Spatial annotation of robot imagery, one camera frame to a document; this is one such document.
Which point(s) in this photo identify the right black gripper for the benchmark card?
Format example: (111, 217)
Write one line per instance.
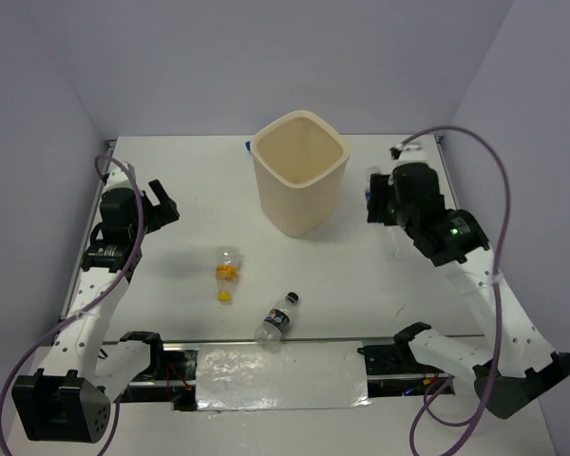
(380, 188)

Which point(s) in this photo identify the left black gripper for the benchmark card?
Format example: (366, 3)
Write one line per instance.
(163, 213)

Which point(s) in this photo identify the orange label plastic bottle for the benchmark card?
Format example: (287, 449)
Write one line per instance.
(227, 272)

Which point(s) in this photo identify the black cap pepsi bottle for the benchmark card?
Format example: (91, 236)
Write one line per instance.
(277, 322)

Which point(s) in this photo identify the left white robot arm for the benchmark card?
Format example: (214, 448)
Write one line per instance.
(69, 397)

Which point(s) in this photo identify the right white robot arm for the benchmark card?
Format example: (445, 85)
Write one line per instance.
(522, 365)

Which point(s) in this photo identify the beige plastic bin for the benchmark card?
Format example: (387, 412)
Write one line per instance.
(299, 162)

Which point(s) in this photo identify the silver foil sheet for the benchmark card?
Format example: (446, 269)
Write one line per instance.
(290, 375)

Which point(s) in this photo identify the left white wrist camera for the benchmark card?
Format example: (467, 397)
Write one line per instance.
(119, 176)

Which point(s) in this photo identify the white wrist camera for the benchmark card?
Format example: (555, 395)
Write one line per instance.
(407, 153)
(119, 176)

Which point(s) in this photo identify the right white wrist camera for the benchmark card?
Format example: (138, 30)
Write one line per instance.
(407, 153)

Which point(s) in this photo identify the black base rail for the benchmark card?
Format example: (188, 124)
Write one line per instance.
(175, 383)

